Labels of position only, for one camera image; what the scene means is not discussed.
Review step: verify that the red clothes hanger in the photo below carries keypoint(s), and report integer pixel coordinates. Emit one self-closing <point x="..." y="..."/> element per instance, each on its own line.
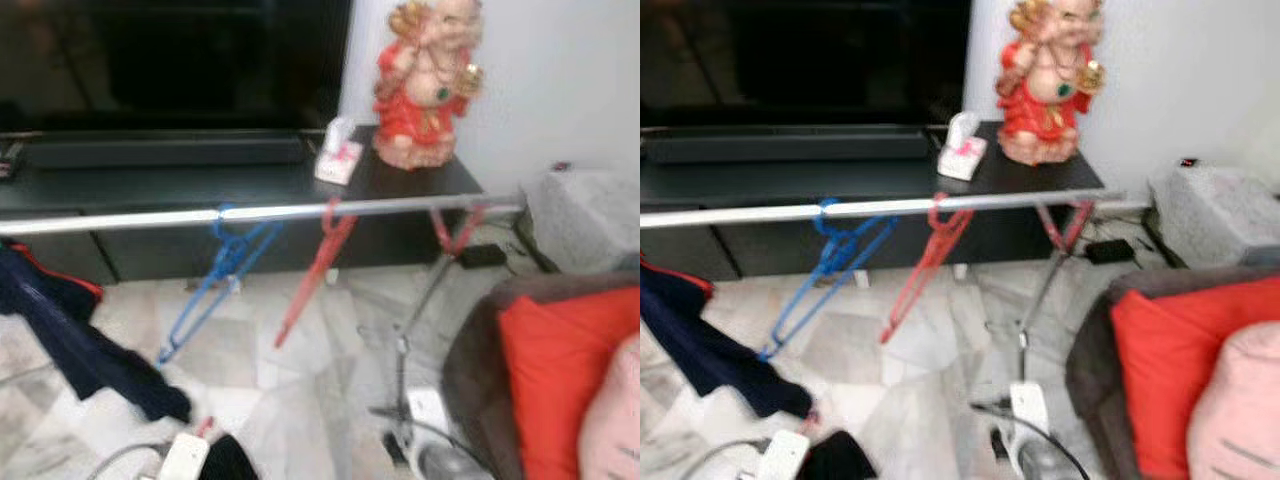
<point x="925" y="265"/>
<point x="315" y="270"/>

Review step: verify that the black knit garment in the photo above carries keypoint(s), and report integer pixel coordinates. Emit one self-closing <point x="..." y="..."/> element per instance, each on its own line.
<point x="230" y="462"/>
<point x="840" y="460"/>

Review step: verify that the dark brown fabric sofa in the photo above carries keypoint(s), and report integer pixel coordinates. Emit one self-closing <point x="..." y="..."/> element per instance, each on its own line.
<point x="1090" y="370"/>
<point x="470" y="370"/>

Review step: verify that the grey speckled stone table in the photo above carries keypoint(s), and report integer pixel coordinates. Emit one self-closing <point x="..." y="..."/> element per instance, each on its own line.
<point x="585" y="215"/>
<point x="1210" y="210"/>

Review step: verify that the black TV cabinet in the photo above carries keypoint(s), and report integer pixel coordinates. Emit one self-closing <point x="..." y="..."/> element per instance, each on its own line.
<point x="1020" y="175"/>
<point x="400" y="180"/>

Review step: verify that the white tissue box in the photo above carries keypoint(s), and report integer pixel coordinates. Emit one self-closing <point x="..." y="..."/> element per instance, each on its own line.
<point x="338" y="165"/>
<point x="962" y="160"/>

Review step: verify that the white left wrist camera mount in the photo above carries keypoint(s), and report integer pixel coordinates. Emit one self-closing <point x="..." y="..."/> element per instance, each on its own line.
<point x="783" y="457"/>
<point x="183" y="460"/>

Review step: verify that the black power adapter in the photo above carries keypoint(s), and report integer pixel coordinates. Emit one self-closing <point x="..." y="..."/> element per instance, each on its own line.
<point x="1108" y="251"/>
<point x="483" y="257"/>

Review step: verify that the red cushion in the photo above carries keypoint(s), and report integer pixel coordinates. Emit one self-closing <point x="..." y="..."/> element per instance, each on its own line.
<point x="1160" y="370"/>
<point x="555" y="380"/>

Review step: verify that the blue clothes hanger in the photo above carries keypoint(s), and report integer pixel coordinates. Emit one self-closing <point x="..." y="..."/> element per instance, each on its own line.
<point x="232" y="258"/>
<point x="845" y="250"/>

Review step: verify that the red Ganesha statue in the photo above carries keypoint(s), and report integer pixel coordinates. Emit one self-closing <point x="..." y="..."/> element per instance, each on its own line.
<point x="420" y="110"/>
<point x="1045" y="105"/>

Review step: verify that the black television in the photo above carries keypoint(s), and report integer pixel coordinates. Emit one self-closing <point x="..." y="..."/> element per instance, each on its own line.
<point x="170" y="60"/>
<point x="800" y="60"/>

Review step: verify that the silver metal clothes rack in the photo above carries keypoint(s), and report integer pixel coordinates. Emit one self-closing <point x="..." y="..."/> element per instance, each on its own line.
<point x="300" y="211"/>
<point x="900" y="207"/>

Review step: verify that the pink Hello Kitty cushion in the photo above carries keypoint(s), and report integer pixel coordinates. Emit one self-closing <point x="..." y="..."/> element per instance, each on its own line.
<point x="615" y="420"/>
<point x="1240" y="410"/>

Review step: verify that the navy zip shirt with logo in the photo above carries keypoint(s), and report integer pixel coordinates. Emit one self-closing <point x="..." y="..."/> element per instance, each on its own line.
<point x="710" y="350"/>
<point x="80" y="340"/>

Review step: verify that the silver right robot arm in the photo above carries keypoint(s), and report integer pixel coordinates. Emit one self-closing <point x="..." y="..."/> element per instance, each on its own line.
<point x="450" y="465"/>
<point x="1040" y="465"/>

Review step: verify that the black soundbar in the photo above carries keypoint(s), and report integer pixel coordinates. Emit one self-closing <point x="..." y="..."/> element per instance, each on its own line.
<point x="790" y="147"/>
<point x="160" y="150"/>

